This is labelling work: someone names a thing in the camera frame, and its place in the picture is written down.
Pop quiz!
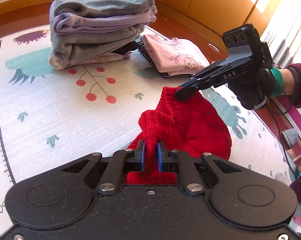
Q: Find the cartoon animal play mat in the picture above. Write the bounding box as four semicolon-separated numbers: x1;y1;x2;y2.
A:
0;23;301;221

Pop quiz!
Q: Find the grey blue slipper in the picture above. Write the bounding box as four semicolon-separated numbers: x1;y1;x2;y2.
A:
282;128;299;148

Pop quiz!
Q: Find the red knit sweater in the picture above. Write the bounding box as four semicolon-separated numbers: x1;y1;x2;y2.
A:
126;87;232;185

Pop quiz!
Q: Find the grey folded clothes stack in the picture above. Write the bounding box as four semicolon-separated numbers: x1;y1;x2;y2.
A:
49;0;157;70

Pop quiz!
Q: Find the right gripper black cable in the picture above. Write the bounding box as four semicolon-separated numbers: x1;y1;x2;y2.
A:
260;64;300;179

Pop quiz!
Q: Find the pink folded bunny sweatshirt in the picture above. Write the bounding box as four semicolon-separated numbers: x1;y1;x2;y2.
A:
142;34;210;76

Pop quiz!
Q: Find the dark folded garment under pink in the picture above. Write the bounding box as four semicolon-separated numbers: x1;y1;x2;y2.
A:
135;36;194;79

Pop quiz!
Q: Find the black gloved right hand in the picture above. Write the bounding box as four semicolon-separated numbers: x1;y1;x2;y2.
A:
227;68;284;110

